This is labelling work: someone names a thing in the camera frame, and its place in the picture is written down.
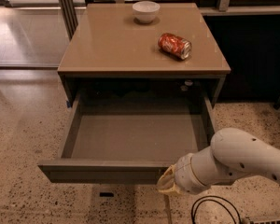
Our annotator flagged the black cable loop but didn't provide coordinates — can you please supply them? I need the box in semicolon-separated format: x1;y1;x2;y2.
190;195;243;224

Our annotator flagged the white ceramic bowl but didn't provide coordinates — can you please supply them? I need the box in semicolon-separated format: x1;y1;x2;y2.
133;1;161;23

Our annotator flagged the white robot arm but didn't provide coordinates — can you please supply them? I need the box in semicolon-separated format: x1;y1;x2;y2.
157;128;280;195

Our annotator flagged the grey top drawer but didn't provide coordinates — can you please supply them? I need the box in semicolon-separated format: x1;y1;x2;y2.
38;92;216;185

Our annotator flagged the metal window frame post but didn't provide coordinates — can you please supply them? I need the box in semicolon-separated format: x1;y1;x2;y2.
59;0;77;39

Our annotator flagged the red soda can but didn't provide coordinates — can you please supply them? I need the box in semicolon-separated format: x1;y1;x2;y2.
158;33;192;60

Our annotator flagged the brown drawer cabinet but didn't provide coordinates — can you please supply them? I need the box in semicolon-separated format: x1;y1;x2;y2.
58;3;231;103

